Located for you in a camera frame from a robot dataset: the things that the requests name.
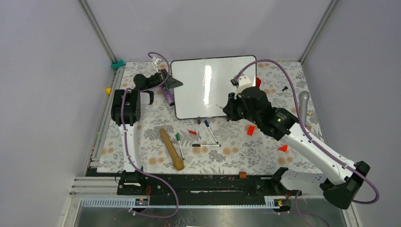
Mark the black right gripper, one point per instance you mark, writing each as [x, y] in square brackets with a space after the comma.
[230, 109]

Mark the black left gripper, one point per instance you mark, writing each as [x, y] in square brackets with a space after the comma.
[170, 82]

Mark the white whiteboard black frame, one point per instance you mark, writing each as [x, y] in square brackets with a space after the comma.
[206, 82]

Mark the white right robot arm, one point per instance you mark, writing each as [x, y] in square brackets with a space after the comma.
[342, 177]

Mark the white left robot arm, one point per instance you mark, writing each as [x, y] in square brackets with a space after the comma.
[144, 130]

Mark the purple glitter microphone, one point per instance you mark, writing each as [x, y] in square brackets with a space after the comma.
[168, 96]

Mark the silver grey microphone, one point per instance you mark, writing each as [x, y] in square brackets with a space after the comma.
[303, 105]

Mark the blue cap marker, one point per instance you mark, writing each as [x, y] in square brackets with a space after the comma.
[210, 130]

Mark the green cap marker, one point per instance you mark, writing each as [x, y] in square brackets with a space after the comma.
[180, 145]

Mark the red triangular block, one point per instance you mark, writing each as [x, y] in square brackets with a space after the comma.
[283, 148]

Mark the teal block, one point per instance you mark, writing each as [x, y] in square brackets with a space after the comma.
[117, 65]

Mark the small yellow cube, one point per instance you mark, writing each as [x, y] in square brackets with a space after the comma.
[108, 91]

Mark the floral patterned mat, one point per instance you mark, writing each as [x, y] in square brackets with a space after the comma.
[256, 155]

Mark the black cap marker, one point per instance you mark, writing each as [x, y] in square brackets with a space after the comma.
[206, 145]

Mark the orange brown cylinder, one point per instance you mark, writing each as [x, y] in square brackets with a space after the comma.
[242, 175]

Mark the wooden microphone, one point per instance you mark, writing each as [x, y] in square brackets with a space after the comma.
[177, 161]

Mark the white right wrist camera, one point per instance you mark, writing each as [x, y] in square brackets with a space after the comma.
[241, 83]

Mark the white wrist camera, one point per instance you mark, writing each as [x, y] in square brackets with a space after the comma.
[241, 83]
[156, 61]

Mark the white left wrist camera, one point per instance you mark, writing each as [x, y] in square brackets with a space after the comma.
[156, 61]

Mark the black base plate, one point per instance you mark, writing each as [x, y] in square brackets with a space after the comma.
[201, 190]

